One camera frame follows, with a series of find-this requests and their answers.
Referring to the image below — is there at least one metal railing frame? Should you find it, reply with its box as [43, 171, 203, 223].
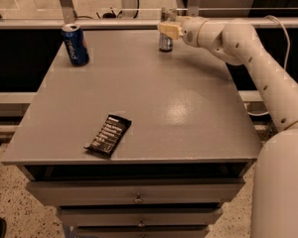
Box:
[0, 0, 298, 29]

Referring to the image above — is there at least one grey drawer cabinet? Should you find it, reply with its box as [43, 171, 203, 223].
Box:
[2, 30, 261, 238]

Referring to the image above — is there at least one silver redbull can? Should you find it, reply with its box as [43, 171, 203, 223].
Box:
[159, 8, 177, 53]

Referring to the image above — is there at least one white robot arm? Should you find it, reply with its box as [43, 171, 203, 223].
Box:
[158, 17, 298, 238]

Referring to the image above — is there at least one black snack bar wrapper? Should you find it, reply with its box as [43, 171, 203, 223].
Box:
[86, 114, 132, 158]

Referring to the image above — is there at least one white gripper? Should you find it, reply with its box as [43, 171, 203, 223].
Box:
[158, 16, 206, 48]

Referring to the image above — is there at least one blue pepsi can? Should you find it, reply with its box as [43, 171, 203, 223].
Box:
[62, 24, 89, 65]

